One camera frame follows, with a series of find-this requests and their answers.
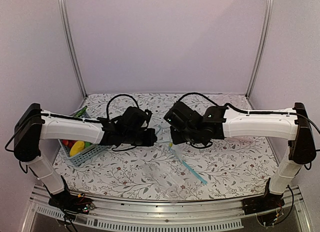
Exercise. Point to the red cherry bunch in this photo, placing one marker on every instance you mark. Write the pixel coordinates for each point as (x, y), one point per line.
(68, 143)

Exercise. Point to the clear bag pink zipper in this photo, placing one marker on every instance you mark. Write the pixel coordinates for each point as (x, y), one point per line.
(237, 100)

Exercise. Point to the dark green cucumber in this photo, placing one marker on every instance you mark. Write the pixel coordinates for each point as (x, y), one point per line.
(80, 112)

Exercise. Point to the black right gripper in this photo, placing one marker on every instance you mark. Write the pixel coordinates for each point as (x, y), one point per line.
(176, 138)

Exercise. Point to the aluminium frame post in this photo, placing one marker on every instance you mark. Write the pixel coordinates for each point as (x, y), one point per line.
(261, 47)
(71, 48)

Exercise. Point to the clear bag blue zipper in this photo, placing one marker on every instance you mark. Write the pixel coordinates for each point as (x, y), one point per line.
(171, 178)
(164, 138)

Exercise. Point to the light blue plastic basket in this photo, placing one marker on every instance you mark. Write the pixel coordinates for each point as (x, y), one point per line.
(84, 155)

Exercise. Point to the floral table mat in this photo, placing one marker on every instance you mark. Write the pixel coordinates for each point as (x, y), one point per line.
(229, 168)

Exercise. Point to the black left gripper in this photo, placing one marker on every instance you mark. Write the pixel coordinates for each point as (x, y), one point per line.
(152, 139)

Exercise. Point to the right aluminium frame post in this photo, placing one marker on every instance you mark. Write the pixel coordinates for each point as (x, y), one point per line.
(261, 47)

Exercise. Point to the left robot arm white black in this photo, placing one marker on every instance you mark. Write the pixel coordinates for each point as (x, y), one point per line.
(36, 124)

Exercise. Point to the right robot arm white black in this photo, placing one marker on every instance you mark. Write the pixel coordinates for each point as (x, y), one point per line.
(227, 121)

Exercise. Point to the left aluminium frame post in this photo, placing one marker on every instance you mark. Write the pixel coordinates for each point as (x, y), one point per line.
(71, 48)

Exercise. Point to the yellow mango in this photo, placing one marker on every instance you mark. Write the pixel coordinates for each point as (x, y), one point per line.
(77, 147)

